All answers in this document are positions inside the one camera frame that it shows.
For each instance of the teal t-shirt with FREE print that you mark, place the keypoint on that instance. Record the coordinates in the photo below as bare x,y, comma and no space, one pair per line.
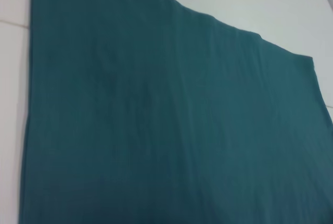
156,117

